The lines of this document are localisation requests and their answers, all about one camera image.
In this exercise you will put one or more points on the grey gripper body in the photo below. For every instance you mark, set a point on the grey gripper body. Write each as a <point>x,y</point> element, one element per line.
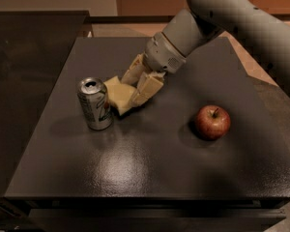
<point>161,55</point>

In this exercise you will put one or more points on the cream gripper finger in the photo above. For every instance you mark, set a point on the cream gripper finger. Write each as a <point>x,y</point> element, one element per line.
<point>148,85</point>
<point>135,70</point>

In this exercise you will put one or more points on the yellow sponge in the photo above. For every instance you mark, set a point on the yellow sponge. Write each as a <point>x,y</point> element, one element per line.
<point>119,94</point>

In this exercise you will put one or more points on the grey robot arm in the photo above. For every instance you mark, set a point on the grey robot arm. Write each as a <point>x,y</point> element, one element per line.
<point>264,37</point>

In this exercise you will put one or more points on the silver 7up can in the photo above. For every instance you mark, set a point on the silver 7up can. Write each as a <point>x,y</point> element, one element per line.
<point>93,97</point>

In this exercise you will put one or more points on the red apple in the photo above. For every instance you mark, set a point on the red apple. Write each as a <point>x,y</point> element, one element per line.
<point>212,122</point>

